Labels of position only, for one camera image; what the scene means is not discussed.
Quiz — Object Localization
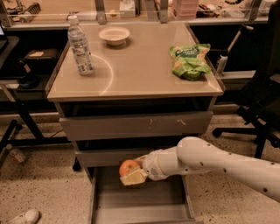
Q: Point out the plastic bottle on floor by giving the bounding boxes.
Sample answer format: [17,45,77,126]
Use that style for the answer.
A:
[6,144,25,164]

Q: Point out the orange fruit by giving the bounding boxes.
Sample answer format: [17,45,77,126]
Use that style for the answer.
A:
[119,159,140,177]

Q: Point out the grey middle drawer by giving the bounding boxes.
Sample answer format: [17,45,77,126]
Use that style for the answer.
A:
[75,148,152,167]

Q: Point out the green chip bag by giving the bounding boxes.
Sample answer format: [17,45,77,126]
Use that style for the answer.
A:
[170,44,211,81]

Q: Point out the pink stacked bins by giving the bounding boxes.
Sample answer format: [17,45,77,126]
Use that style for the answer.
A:
[172,0,199,19]

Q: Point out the black office chair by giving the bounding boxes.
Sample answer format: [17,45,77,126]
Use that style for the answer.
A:
[212,0,280,158]

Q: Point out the grey drawer cabinet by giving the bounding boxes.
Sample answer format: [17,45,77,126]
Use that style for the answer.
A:
[45,22,226,224]

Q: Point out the black box with label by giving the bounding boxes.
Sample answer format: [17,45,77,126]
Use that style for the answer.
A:
[24,48,60,67]

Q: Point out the grey top drawer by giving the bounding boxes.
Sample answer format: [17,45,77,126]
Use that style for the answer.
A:
[59,111,213,141]

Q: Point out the black desk frame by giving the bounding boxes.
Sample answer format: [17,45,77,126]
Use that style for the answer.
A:
[0,36,71,170]

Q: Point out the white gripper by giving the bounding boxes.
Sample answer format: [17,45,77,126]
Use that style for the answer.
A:
[120,150,167,186]

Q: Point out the grey bottom drawer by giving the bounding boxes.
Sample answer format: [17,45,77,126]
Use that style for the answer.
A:
[88,166,196,224]

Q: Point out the clear plastic water bottle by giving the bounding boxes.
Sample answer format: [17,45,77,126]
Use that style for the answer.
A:
[67,15,94,75]

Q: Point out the white handled tool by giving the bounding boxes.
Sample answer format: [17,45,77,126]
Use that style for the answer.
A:
[216,24,254,75]

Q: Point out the grey drawer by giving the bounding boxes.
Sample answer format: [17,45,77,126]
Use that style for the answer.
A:
[88,166,196,224]
[75,148,152,167]
[59,111,213,141]

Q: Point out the white paper bowl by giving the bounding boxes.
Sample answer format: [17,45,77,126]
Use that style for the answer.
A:
[99,27,130,46]

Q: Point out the white sneaker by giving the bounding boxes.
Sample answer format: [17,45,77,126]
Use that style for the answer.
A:
[7,208,40,224]

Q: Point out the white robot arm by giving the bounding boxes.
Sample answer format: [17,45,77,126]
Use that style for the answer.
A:
[119,136,280,202]

